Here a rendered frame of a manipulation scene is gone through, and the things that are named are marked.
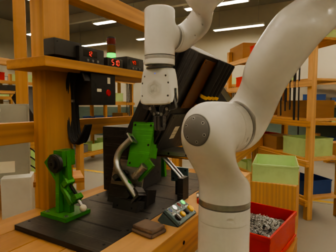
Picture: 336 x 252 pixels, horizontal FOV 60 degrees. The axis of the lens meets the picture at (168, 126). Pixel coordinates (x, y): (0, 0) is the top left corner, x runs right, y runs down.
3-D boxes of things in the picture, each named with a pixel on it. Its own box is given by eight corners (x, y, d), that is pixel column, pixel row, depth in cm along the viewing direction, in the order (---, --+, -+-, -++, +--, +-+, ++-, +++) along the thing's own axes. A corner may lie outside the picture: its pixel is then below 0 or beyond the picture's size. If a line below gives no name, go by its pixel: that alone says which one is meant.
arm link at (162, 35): (160, 60, 87) (138, 56, 80) (160, 14, 86) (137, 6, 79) (182, 57, 82) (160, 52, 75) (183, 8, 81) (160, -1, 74)
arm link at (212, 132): (259, 203, 69) (262, 102, 68) (218, 225, 55) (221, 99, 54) (215, 193, 77) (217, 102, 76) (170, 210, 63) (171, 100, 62)
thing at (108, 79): (116, 105, 149) (116, 75, 148) (92, 105, 134) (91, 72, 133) (98, 105, 155) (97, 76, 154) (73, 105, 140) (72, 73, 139)
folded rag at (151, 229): (130, 231, 104) (130, 223, 104) (146, 224, 110) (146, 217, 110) (151, 240, 97) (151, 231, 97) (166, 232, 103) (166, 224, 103)
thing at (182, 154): (210, 155, 145) (210, 149, 145) (196, 160, 131) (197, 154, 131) (145, 149, 164) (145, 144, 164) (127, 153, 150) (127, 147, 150)
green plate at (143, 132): (156, 170, 135) (163, 125, 138) (147, 168, 128) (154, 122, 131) (136, 167, 141) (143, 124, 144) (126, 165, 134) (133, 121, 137)
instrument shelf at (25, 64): (165, 81, 188) (165, 75, 188) (45, 65, 111) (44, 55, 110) (134, 83, 201) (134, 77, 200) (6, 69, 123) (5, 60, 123)
